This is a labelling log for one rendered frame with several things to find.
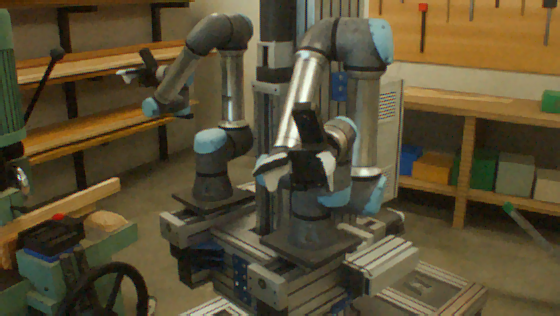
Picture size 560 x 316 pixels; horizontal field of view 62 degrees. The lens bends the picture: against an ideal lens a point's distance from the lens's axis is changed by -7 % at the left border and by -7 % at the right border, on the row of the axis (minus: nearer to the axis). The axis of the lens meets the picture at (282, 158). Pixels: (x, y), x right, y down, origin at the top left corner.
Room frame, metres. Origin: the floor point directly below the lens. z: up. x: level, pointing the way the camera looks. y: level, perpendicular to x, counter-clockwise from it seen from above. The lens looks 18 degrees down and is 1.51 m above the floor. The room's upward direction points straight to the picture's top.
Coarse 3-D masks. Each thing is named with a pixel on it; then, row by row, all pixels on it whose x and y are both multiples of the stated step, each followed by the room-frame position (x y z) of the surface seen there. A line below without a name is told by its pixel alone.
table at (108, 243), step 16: (128, 224) 1.27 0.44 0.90; (96, 240) 1.16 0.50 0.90; (112, 240) 1.20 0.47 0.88; (128, 240) 1.25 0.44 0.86; (0, 272) 0.98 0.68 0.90; (16, 272) 0.99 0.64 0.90; (0, 288) 0.92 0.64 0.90; (16, 288) 0.93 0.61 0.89; (96, 288) 1.02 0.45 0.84; (0, 304) 0.89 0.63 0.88; (16, 304) 0.92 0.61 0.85; (32, 304) 0.93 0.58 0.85; (48, 304) 0.91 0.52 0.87
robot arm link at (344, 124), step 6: (330, 120) 1.06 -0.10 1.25; (336, 120) 1.05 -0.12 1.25; (342, 120) 1.06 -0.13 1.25; (348, 120) 1.08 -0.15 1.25; (336, 126) 1.01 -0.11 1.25; (342, 126) 1.02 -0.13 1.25; (348, 126) 1.04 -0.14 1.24; (354, 126) 1.08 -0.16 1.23; (348, 132) 1.02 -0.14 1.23; (354, 132) 1.06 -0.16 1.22; (348, 138) 1.01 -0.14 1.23; (354, 138) 1.06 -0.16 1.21; (348, 144) 1.01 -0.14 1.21; (348, 150) 1.03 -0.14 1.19; (342, 156) 1.02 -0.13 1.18; (348, 156) 1.03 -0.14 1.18
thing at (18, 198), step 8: (0, 192) 1.08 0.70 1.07; (8, 192) 1.08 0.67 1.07; (16, 192) 1.09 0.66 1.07; (0, 200) 1.05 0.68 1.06; (8, 200) 1.06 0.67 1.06; (16, 200) 1.08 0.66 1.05; (0, 208) 1.04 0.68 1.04; (8, 208) 1.06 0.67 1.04; (0, 216) 1.04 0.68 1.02; (8, 216) 1.06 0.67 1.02; (16, 216) 1.07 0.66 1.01; (0, 224) 1.04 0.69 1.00
